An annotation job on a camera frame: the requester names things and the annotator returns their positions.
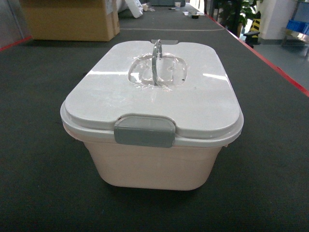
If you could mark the white box lid grey latch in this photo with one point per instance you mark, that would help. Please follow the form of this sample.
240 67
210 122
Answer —
194 94

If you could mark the pink plastic storage box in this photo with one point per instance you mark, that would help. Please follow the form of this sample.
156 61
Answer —
149 159

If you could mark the brown cardboard box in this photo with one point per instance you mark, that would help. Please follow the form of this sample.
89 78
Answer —
71 20

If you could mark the white paper cup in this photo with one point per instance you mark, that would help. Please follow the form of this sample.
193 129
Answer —
177 6

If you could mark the black office chair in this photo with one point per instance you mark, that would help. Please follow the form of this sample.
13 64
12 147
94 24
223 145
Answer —
251 38

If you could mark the potted green plant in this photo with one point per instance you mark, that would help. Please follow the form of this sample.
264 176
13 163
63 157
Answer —
233 13

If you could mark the yellow black striped bollard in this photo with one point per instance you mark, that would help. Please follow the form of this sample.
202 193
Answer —
255 26

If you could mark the stainless steel roller rack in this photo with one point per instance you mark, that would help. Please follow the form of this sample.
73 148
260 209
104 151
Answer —
297 29

